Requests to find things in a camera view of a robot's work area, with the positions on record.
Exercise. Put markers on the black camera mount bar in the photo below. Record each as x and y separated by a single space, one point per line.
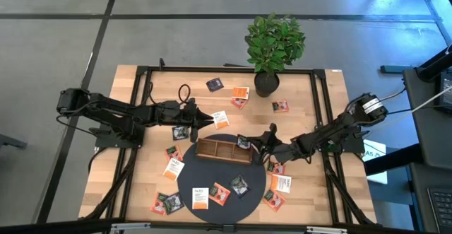
70 228

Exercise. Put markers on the small black post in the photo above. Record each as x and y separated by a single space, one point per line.
162 64

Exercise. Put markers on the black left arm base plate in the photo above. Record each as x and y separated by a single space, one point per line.
106 140

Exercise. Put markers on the white paper sign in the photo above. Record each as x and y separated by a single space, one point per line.
370 145

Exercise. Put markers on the black metal table frame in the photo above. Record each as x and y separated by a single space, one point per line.
212 69

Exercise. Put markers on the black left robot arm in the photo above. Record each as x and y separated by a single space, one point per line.
116 108

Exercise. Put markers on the black desk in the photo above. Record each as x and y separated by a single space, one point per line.
423 138

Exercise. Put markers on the black keyboard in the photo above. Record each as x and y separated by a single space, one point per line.
441 205

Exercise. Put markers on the dark blue tea packet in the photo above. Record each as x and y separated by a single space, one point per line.
214 85

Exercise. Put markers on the round dark woven placemat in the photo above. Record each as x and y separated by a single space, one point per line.
219 174

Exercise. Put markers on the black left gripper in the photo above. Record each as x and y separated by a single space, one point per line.
176 114

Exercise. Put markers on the dark blackcurrant tea packet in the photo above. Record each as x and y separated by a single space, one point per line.
180 133
240 186
173 203
243 143

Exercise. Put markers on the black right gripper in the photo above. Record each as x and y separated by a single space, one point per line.
279 149

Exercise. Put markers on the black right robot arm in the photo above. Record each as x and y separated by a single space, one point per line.
339 126

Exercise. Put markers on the green potted plant black pot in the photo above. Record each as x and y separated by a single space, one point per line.
273 43

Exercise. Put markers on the orange peach tea packet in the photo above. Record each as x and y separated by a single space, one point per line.
274 200
157 205
219 194
173 152
239 104
280 106
277 168

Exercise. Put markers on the black diagonal desk beam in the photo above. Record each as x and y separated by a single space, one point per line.
392 161

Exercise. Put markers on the white orange Tazo tea packet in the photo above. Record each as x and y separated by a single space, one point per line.
173 169
241 92
282 184
200 198
220 119

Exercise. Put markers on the wooden three-compartment tray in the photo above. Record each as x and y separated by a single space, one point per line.
215 149

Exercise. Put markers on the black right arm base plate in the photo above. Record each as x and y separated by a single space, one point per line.
355 146

